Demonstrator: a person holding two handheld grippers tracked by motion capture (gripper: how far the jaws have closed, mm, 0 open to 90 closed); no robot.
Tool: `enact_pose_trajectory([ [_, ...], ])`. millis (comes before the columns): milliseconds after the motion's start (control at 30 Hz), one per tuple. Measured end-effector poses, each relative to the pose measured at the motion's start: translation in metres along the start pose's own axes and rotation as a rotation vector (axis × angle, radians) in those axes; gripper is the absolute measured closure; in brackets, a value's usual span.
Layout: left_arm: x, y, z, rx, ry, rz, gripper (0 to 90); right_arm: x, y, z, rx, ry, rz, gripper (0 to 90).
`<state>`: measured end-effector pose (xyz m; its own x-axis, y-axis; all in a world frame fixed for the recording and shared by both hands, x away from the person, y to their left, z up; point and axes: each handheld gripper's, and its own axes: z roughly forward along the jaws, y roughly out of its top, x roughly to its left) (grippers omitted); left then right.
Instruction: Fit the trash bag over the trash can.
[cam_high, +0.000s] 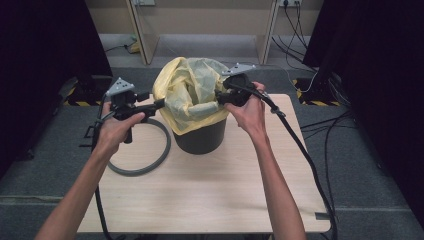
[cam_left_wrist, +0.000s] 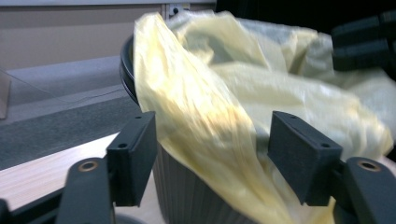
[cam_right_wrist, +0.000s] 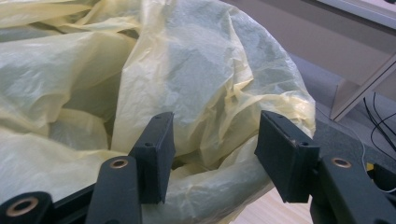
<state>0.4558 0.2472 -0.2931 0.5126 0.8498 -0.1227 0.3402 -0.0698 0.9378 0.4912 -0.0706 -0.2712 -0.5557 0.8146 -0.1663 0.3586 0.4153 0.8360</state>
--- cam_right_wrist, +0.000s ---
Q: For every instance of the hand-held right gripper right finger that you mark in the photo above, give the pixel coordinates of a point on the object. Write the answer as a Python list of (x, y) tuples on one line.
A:
[(286, 155)]

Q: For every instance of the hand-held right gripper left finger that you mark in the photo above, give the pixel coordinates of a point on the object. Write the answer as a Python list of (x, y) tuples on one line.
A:
[(155, 155)]

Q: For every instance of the yellow plastic garbage bag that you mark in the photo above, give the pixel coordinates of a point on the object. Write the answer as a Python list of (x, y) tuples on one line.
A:
[(202, 62)]

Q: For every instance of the dark grey trash bin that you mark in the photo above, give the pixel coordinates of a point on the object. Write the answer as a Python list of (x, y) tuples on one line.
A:
[(74, 199)]

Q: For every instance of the stand base with hazard tape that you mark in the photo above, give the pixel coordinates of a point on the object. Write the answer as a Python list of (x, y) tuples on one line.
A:
[(384, 177)]

